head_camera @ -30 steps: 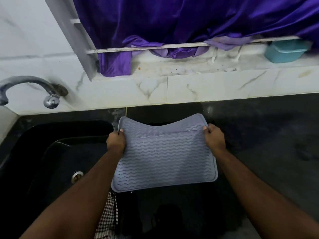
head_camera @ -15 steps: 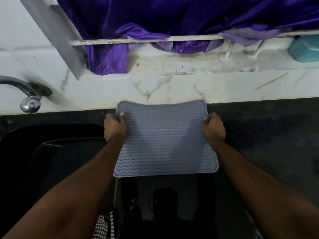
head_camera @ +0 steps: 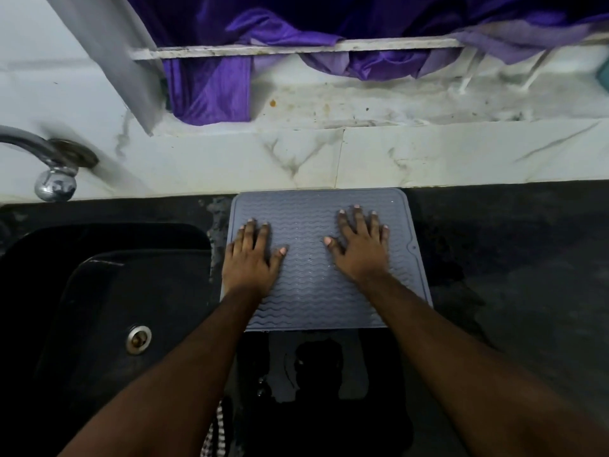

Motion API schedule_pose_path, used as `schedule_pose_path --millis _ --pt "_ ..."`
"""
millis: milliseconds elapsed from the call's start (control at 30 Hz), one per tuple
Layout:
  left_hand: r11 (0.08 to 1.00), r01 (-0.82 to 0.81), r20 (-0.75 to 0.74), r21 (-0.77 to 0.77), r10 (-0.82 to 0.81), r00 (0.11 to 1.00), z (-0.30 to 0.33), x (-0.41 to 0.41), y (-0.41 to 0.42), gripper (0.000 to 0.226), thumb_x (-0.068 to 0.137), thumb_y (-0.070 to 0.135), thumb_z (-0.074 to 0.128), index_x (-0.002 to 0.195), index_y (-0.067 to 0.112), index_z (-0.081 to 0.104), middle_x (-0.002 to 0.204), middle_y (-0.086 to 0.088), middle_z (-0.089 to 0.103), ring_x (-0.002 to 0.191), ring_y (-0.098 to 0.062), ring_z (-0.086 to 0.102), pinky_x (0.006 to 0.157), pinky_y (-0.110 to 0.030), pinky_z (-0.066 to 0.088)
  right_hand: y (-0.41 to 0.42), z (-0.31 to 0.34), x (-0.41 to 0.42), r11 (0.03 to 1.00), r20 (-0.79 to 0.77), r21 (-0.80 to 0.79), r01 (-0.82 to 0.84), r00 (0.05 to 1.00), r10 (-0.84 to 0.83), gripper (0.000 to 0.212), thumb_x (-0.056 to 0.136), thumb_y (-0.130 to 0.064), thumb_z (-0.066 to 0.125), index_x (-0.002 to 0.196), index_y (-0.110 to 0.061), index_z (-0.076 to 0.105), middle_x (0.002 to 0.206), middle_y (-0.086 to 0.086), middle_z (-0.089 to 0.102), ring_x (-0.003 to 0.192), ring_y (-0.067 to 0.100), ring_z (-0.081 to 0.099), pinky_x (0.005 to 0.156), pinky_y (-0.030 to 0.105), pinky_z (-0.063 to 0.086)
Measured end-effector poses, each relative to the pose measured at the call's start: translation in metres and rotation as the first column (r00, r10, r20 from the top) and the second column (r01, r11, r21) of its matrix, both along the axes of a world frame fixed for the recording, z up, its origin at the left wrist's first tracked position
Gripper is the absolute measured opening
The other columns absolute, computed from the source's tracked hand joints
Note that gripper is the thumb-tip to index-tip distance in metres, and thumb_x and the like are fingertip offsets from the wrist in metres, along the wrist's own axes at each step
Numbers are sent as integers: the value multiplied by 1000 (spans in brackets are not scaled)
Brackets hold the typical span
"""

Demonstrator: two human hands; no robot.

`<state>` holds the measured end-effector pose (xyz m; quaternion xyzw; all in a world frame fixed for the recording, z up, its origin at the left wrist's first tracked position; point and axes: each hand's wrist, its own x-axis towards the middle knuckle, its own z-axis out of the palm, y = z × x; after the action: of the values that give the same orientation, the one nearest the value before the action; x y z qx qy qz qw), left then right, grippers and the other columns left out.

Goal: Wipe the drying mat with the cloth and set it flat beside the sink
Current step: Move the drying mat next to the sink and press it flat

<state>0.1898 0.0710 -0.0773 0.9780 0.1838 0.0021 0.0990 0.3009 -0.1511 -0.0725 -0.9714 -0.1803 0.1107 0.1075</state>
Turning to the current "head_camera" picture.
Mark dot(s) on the person's left hand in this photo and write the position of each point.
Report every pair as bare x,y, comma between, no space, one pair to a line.
250,266

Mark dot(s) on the person's right hand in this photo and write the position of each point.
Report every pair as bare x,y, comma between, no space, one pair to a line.
361,252

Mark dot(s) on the grey silicone mat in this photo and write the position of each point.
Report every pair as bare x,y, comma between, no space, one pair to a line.
309,290

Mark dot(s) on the checkered cleaning cloth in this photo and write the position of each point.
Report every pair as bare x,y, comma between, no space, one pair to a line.
216,433

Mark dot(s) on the person's right forearm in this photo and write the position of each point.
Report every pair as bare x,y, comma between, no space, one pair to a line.
485,376

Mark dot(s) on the person's left forearm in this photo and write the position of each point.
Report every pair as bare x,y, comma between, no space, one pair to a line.
157,385

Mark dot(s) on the metal sink drain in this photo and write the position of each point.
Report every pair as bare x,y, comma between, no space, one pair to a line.
138,340

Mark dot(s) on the black stone sink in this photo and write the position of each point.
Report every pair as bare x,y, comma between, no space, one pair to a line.
95,328

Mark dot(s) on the purple satin curtain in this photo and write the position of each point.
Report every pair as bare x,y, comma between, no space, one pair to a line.
209,90

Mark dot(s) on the white window grille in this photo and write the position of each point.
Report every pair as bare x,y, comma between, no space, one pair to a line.
295,47

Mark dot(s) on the teal plastic box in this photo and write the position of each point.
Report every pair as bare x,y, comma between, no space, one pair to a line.
604,76

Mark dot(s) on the chrome wall faucet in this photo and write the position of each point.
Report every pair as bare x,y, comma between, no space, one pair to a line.
43,147

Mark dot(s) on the grey window frame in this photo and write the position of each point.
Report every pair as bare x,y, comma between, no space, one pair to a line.
114,57

